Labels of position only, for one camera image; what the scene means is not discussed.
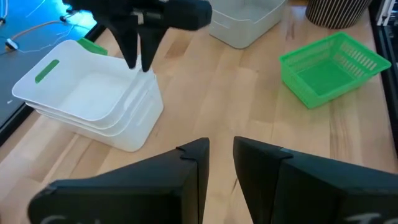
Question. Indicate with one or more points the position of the grey plastic storage bin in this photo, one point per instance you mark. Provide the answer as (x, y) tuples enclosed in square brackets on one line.
[(245, 31)]

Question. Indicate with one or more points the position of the black white striped round container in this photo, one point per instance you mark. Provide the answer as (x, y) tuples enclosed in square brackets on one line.
[(335, 14)]

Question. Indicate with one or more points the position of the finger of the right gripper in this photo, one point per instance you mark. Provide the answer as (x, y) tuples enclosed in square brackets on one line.
[(127, 37), (149, 43)]

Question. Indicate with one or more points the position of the white plastic storage bin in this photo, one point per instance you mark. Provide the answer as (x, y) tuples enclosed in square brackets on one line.
[(87, 90), (140, 137), (146, 90)]

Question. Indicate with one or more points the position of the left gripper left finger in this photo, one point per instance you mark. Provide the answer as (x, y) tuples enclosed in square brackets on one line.
[(140, 193)]

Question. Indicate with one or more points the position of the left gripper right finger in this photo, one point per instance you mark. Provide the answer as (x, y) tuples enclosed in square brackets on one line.
[(311, 193)]

